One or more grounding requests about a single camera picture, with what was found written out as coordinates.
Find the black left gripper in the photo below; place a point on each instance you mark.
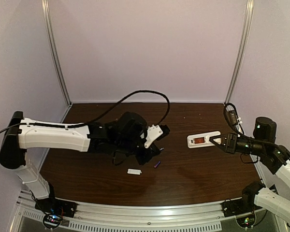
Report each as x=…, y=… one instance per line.
x=152, y=153

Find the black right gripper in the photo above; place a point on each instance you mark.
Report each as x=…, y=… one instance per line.
x=230, y=143

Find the white remote control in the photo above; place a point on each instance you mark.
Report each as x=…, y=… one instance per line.
x=201, y=139

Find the white battery cover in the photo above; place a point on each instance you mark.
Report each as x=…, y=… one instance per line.
x=134, y=171

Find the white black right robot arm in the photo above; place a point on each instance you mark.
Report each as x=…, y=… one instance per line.
x=275, y=157

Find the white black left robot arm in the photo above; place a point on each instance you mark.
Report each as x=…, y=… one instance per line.
x=130, y=135

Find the right circuit board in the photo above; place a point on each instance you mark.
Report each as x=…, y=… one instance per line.
x=246, y=221

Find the circuit board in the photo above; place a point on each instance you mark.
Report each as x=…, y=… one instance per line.
x=52, y=221
x=246, y=221

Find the left circuit board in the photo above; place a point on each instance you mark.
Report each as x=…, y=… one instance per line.
x=52, y=221

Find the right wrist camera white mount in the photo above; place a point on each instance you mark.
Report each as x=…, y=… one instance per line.
x=235, y=121

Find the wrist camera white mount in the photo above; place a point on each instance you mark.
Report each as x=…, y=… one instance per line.
x=153, y=133
x=235, y=121

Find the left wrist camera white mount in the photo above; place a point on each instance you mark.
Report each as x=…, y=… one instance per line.
x=153, y=133

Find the right aluminium frame post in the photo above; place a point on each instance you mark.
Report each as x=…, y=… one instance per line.
x=242, y=47

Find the aluminium frame post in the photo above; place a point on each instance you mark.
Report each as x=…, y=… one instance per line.
x=54, y=52
x=242, y=47

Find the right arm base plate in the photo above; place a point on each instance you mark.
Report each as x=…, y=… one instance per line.
x=235, y=207

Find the front aluminium rail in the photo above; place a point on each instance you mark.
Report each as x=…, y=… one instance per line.
x=89, y=217

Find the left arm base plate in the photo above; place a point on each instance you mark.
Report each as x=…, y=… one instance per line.
x=62, y=208

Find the left aluminium frame post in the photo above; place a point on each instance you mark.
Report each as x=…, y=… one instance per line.
x=54, y=52

